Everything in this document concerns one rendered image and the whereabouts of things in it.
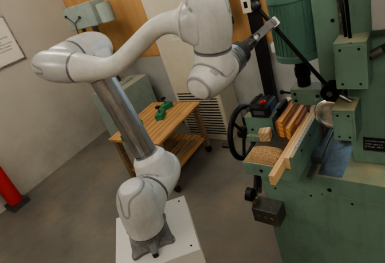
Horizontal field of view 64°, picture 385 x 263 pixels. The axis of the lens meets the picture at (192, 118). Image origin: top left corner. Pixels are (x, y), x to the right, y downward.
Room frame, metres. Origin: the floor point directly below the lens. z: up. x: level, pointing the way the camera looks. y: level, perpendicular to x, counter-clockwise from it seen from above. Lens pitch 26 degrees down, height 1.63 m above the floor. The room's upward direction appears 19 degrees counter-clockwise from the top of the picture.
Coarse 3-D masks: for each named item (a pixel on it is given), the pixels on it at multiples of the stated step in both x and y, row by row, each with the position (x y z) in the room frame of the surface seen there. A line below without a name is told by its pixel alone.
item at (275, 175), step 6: (312, 108) 1.13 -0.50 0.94; (306, 114) 1.10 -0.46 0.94; (300, 126) 1.03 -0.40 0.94; (294, 132) 1.00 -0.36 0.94; (294, 138) 0.97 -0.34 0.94; (288, 144) 0.94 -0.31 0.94; (282, 156) 0.88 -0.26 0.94; (276, 162) 0.87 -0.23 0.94; (282, 162) 0.86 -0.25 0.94; (276, 168) 0.83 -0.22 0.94; (282, 168) 0.85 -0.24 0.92; (270, 174) 0.82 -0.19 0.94; (276, 174) 0.81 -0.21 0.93; (270, 180) 0.81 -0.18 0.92; (276, 180) 0.81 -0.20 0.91
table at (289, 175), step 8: (320, 128) 1.06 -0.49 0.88; (248, 136) 1.20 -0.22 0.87; (256, 136) 1.17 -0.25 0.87; (272, 136) 1.08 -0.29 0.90; (320, 136) 1.05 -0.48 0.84; (256, 144) 1.07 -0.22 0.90; (264, 144) 1.05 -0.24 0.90; (272, 144) 1.03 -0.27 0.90; (280, 144) 1.01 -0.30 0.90; (312, 144) 0.98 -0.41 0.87; (304, 152) 0.92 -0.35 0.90; (304, 160) 0.91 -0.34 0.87; (248, 168) 0.97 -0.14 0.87; (256, 168) 0.95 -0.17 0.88; (264, 168) 0.92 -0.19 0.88; (272, 168) 0.90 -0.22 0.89; (296, 168) 0.85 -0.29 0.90; (304, 168) 0.90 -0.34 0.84; (288, 176) 0.86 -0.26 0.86; (296, 176) 0.84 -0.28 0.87
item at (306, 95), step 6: (294, 84) 1.14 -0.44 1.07; (312, 84) 1.09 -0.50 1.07; (318, 84) 1.07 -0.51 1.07; (294, 90) 1.10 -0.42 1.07; (300, 90) 1.08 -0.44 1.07; (306, 90) 1.07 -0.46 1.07; (312, 90) 1.05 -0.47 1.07; (318, 90) 1.03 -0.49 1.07; (294, 96) 1.10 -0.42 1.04; (300, 96) 1.08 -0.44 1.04; (306, 96) 1.07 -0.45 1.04; (312, 96) 1.05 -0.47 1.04; (294, 102) 1.10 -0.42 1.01; (300, 102) 1.09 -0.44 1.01; (306, 102) 1.07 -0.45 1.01; (312, 102) 1.05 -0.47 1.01
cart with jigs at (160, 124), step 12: (156, 108) 2.45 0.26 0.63; (168, 108) 2.60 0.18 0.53; (180, 108) 2.52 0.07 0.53; (192, 108) 2.44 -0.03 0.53; (144, 120) 2.53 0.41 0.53; (156, 120) 2.43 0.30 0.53; (168, 120) 2.36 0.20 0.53; (180, 120) 2.29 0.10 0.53; (156, 132) 2.22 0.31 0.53; (168, 132) 2.15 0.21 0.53; (204, 132) 2.50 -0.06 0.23; (120, 144) 2.39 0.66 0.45; (156, 144) 2.04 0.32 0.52; (168, 144) 2.57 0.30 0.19; (180, 144) 2.48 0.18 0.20; (192, 144) 2.42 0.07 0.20; (204, 144) 2.52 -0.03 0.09; (180, 156) 2.29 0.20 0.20; (132, 168) 2.39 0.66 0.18
